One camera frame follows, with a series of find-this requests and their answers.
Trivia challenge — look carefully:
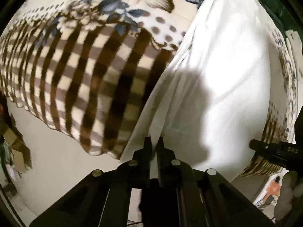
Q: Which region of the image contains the white t-shirt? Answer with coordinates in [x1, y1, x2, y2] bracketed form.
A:
[121, 0, 270, 181]

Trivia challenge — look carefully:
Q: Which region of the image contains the dark green fluffy blanket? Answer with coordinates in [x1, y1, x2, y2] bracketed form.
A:
[259, 0, 302, 40]

